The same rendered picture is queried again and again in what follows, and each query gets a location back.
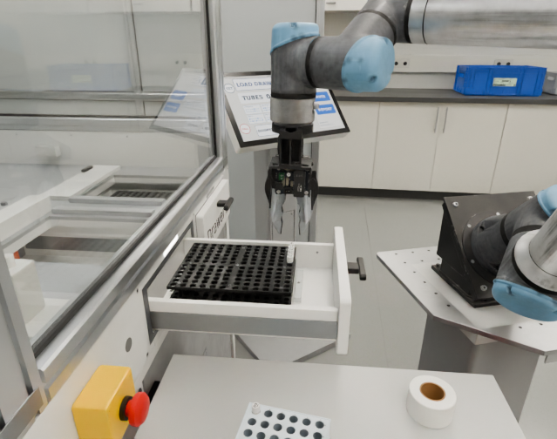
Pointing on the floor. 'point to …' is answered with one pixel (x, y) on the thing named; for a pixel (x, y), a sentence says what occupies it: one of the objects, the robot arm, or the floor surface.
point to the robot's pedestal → (478, 345)
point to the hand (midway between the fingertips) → (290, 226)
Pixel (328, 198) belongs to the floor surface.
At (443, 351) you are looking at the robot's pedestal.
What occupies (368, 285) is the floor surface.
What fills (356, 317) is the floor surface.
